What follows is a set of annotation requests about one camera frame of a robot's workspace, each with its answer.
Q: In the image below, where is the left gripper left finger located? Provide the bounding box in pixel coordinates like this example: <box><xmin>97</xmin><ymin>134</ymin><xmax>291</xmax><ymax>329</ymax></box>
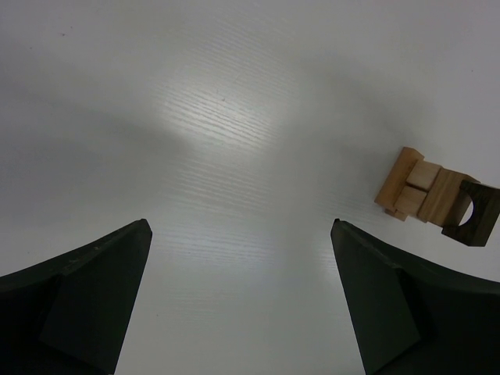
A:
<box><xmin>1</xmin><ymin>219</ymin><xmax>152</xmax><ymax>374</ymax></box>

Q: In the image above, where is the pale wood cube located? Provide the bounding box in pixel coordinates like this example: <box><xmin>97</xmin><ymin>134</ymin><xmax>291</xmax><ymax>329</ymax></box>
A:
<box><xmin>394</xmin><ymin>185</ymin><xmax>427</xmax><ymax>217</ymax></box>

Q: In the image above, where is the light wood long block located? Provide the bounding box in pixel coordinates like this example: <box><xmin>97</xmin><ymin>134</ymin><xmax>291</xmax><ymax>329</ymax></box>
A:
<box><xmin>417</xmin><ymin>169</ymin><xmax>478</xmax><ymax>227</ymax></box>

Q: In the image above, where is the light wood cube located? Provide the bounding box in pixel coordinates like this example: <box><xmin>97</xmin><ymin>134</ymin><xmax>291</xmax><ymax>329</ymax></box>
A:
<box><xmin>406</xmin><ymin>160</ymin><xmax>442</xmax><ymax>191</ymax></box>

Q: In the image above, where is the light wood plank block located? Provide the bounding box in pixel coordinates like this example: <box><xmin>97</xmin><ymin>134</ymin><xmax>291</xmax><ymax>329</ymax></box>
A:
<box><xmin>374</xmin><ymin>147</ymin><xmax>424</xmax><ymax>211</ymax></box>

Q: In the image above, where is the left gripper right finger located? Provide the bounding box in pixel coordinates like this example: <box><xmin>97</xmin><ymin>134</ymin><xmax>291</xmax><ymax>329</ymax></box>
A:
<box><xmin>330</xmin><ymin>220</ymin><xmax>499</xmax><ymax>374</ymax></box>

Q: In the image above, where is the dark wood tall block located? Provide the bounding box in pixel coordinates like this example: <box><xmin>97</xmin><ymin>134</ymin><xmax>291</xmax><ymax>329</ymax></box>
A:
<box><xmin>441</xmin><ymin>180</ymin><xmax>499</xmax><ymax>247</ymax></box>

